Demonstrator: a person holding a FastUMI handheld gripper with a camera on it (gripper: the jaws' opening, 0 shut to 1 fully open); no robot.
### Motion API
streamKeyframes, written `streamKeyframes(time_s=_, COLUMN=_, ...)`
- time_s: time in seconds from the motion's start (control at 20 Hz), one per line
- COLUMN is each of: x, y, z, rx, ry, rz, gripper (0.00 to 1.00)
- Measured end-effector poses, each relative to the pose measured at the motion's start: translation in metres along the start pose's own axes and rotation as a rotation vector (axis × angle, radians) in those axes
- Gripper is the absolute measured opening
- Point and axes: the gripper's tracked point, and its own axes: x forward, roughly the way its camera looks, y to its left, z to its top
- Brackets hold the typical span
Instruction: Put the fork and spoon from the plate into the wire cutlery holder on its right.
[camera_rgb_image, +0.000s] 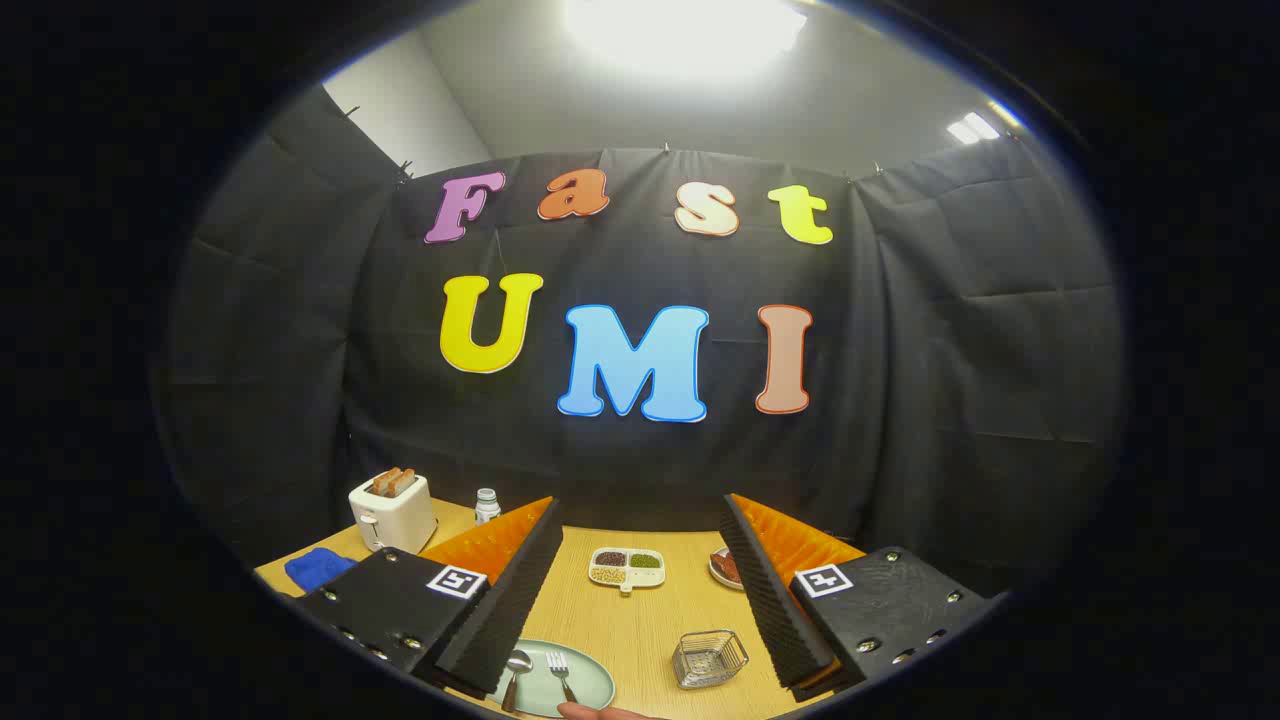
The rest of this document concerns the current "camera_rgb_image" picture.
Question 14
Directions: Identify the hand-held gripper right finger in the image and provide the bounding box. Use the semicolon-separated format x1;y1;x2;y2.
718;492;1009;703

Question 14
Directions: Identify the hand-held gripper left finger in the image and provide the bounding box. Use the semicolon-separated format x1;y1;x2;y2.
295;495;566;696

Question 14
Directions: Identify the spoon with brown handle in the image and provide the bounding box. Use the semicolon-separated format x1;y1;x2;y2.
501;649;534;714

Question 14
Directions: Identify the pale green plate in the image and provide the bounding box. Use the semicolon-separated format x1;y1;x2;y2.
487;639;616;719

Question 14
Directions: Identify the white divided dish with beans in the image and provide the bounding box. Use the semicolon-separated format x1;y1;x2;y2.
588;546;666;596

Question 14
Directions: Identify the white toaster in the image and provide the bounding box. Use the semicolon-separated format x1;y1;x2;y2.
348;468;439;555

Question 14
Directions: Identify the blue cloth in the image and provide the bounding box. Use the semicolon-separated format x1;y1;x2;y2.
284;547;358;594

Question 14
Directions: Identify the small ceiling light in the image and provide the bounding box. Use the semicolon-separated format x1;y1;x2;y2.
946;111;1002;147

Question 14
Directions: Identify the large ceiling light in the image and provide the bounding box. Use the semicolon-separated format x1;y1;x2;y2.
560;0;811;86

